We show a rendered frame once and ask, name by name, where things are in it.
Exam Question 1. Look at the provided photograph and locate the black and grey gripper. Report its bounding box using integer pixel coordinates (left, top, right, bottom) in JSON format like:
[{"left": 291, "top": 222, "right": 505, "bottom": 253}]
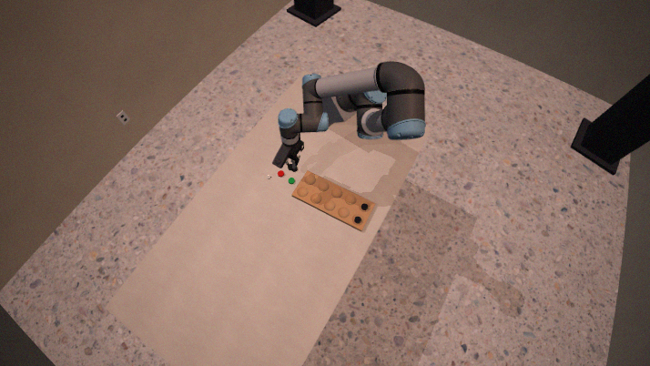
[{"left": 282, "top": 133, "right": 304, "bottom": 169}]

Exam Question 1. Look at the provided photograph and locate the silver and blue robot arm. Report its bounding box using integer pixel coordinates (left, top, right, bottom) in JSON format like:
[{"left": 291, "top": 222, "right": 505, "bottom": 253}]
[{"left": 278, "top": 61, "right": 426, "bottom": 145}]

